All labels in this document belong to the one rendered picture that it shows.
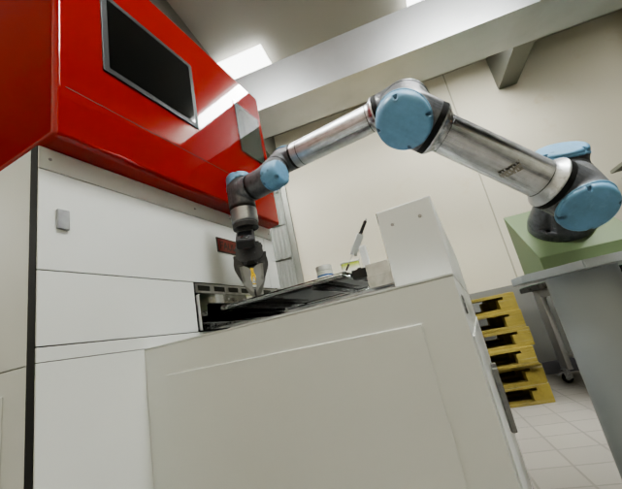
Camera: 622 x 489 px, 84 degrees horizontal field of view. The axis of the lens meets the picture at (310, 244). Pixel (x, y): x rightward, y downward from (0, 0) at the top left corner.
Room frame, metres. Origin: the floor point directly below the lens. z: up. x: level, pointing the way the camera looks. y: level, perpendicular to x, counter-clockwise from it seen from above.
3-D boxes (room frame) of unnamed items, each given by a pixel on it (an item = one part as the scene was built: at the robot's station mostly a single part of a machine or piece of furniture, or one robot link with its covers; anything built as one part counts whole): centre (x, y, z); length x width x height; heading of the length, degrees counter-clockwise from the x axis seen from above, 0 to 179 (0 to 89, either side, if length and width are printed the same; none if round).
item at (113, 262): (0.93, 0.31, 1.02); 0.81 x 0.03 x 0.40; 157
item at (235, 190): (0.91, 0.17, 1.21); 0.09 x 0.08 x 0.11; 59
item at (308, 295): (1.02, 0.03, 0.90); 0.34 x 0.34 x 0.01; 67
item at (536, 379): (3.25, -1.04, 0.41); 1.15 x 0.79 x 0.82; 76
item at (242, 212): (0.91, 0.17, 1.13); 0.08 x 0.08 x 0.05
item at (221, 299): (1.09, 0.23, 0.89); 0.44 x 0.02 x 0.10; 157
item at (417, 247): (0.81, -0.28, 0.89); 0.55 x 0.09 x 0.14; 157
